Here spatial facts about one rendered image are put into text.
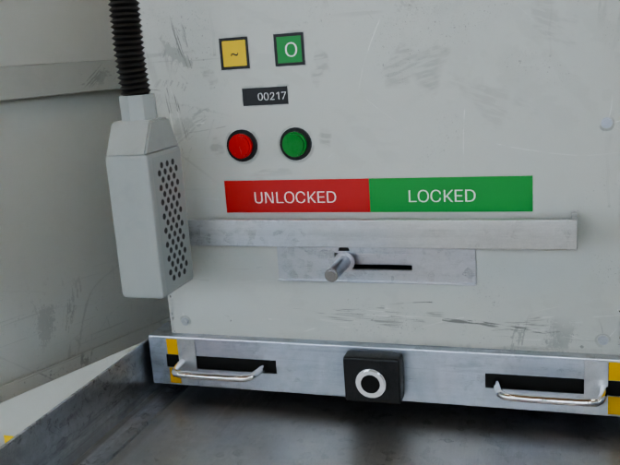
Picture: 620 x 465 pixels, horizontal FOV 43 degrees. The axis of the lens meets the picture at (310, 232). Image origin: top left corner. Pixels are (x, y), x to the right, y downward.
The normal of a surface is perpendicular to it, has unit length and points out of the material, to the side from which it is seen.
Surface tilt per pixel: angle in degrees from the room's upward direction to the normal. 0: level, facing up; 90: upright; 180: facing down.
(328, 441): 0
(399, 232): 90
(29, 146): 90
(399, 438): 0
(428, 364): 90
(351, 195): 90
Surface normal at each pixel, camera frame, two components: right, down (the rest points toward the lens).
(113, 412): 0.95, 0.00
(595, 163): -0.30, 0.23
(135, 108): 0.08, 0.22
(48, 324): 0.80, 0.08
